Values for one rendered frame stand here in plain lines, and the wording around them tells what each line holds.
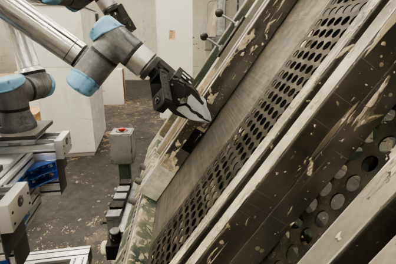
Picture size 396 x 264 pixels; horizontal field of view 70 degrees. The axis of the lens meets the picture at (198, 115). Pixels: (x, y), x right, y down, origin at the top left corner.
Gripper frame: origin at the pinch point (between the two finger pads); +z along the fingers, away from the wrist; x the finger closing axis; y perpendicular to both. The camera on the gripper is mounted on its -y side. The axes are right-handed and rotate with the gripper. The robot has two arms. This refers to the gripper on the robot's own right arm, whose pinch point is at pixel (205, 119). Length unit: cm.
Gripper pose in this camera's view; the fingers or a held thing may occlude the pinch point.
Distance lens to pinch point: 73.7
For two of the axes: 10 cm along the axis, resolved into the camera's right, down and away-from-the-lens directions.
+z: 7.5, 6.3, 2.1
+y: 1.6, -4.8, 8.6
